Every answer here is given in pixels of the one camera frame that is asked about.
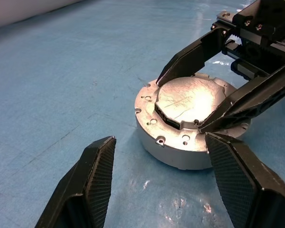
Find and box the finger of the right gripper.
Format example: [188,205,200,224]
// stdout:
[155,21,236,87]
[197,59,285,134]

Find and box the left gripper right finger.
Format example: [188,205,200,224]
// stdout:
[204,132,285,228]

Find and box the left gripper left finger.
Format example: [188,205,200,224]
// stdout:
[34,135,117,228]

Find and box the silver round motor cover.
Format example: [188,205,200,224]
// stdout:
[134,73,238,152]

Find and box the silver motor stator housing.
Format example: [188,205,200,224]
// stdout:
[135,118,251,171]

